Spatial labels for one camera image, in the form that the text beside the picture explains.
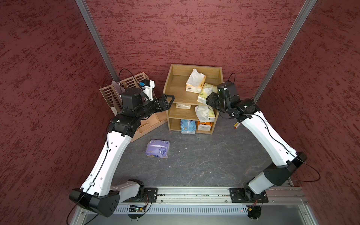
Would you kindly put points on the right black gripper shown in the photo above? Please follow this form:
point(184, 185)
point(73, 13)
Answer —
point(211, 100)

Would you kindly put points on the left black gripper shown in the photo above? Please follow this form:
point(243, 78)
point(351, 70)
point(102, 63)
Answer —
point(159, 108)

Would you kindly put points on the small beige tissue box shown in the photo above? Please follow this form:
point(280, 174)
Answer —
point(183, 106)

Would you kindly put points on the yellow green tissue pack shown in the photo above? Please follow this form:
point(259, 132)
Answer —
point(206, 91)

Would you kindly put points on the white yellow tissue pack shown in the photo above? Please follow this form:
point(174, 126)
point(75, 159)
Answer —
point(205, 113)

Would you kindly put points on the orange white tissue box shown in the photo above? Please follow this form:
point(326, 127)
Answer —
point(195, 82)

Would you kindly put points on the purple tissue pack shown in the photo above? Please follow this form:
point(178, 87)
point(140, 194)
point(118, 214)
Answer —
point(157, 148)

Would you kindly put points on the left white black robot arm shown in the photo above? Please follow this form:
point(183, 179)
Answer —
point(95, 194)

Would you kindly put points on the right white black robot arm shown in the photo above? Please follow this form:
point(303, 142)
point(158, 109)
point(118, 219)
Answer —
point(285, 159)

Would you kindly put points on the wooden three-tier shelf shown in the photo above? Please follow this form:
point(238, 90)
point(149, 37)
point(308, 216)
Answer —
point(176, 85)

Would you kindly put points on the blue tissue pack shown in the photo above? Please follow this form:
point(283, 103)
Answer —
point(188, 127)

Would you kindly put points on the red tipped marker pen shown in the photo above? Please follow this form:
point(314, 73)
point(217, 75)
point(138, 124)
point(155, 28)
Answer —
point(237, 125)

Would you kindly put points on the lavender paper folder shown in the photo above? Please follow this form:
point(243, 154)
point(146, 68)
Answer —
point(119, 89)

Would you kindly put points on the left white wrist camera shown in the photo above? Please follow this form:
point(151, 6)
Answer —
point(147, 87)

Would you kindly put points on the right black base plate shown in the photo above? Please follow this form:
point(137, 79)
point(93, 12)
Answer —
point(239, 194)

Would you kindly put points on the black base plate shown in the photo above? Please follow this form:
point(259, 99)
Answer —
point(239, 194)
point(149, 194)

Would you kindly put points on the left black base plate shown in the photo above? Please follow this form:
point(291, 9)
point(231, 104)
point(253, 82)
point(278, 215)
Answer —
point(149, 194)

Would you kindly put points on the right corner aluminium post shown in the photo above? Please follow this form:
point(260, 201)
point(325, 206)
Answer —
point(293, 32)

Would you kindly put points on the corner aluminium post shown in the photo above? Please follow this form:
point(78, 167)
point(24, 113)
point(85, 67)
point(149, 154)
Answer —
point(293, 32)
point(82, 5)

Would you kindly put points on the left corner aluminium post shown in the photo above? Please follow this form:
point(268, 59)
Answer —
point(82, 5)

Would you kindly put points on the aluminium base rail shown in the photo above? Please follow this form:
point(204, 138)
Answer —
point(283, 195)

